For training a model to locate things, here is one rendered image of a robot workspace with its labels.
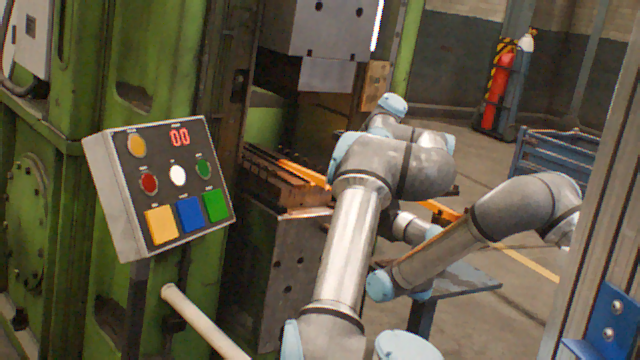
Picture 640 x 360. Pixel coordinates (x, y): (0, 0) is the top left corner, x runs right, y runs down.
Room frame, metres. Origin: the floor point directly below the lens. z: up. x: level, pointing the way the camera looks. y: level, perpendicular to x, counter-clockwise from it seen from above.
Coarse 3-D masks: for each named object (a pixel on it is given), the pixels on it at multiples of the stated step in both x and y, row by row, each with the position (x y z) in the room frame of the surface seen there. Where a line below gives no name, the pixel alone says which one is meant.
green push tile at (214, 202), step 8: (208, 192) 1.57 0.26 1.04; (216, 192) 1.60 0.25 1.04; (208, 200) 1.56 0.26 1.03; (216, 200) 1.59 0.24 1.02; (224, 200) 1.61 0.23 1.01; (208, 208) 1.55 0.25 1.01; (216, 208) 1.57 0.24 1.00; (224, 208) 1.60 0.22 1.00; (208, 216) 1.55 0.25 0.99; (216, 216) 1.56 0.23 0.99; (224, 216) 1.59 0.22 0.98
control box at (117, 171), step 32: (128, 128) 1.44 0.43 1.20; (160, 128) 1.53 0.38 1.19; (192, 128) 1.63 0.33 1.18; (96, 160) 1.39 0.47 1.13; (128, 160) 1.40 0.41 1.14; (160, 160) 1.48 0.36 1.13; (192, 160) 1.58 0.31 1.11; (128, 192) 1.36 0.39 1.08; (160, 192) 1.44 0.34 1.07; (192, 192) 1.53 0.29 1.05; (224, 192) 1.64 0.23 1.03; (128, 224) 1.35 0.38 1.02; (224, 224) 1.59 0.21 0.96; (128, 256) 1.35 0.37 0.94
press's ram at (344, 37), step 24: (288, 0) 1.91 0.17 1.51; (312, 0) 1.91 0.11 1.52; (336, 0) 1.96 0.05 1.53; (360, 0) 2.02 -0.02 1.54; (264, 24) 1.98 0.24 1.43; (288, 24) 1.89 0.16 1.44; (312, 24) 1.92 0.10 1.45; (336, 24) 1.97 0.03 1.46; (360, 24) 2.03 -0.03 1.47; (288, 48) 1.88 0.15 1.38; (312, 48) 1.93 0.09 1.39; (336, 48) 1.98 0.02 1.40; (360, 48) 2.04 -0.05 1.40
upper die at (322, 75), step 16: (256, 64) 2.08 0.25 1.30; (272, 64) 2.01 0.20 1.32; (288, 64) 1.96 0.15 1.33; (304, 64) 1.92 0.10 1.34; (320, 64) 1.95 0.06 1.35; (336, 64) 1.99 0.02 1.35; (352, 64) 2.03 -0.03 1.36; (288, 80) 1.95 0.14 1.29; (304, 80) 1.92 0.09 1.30; (320, 80) 1.96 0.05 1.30; (336, 80) 2.00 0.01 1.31; (352, 80) 2.04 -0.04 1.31
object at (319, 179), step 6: (282, 162) 2.10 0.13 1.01; (288, 162) 2.10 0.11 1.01; (294, 168) 2.05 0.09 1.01; (300, 168) 2.04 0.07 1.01; (306, 168) 2.05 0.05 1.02; (306, 174) 2.00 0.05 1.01; (312, 174) 1.99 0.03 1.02; (318, 174) 1.99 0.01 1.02; (312, 180) 1.98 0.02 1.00; (318, 180) 1.96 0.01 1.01; (324, 180) 1.94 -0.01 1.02; (324, 186) 1.94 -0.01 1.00
